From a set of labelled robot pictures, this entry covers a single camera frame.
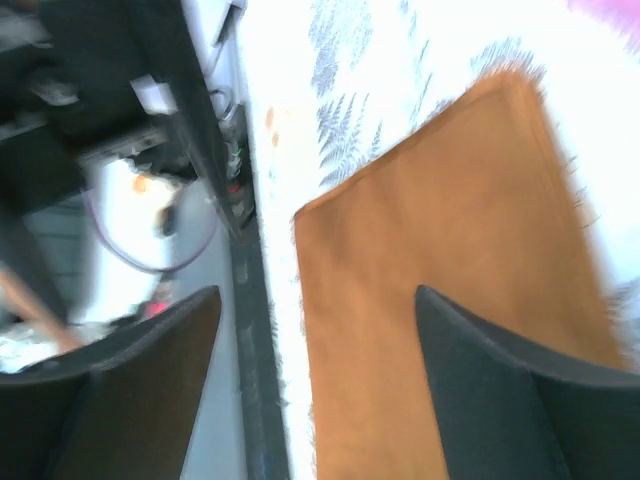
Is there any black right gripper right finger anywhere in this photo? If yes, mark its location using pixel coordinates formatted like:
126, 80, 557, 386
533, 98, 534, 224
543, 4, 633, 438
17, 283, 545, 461
415, 286, 639, 479

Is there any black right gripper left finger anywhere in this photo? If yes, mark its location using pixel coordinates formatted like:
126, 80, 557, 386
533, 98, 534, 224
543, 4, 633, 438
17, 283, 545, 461
1, 286, 221, 479

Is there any orange cloth napkin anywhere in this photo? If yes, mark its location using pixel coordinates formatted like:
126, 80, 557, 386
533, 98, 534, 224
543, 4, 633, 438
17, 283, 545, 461
295, 71, 624, 479

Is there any floral patterned table mat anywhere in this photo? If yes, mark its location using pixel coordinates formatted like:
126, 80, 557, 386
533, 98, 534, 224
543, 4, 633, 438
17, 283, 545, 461
239, 1, 639, 479

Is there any pink cloth placemat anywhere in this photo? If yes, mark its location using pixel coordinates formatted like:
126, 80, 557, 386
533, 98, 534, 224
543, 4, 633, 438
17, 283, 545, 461
567, 0, 640, 37

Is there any aluminium frame rail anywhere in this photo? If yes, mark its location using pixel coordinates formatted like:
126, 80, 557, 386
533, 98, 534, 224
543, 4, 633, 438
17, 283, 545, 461
199, 0, 291, 480

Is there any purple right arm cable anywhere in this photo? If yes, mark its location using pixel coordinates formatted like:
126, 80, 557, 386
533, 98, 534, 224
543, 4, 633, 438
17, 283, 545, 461
82, 189, 221, 274

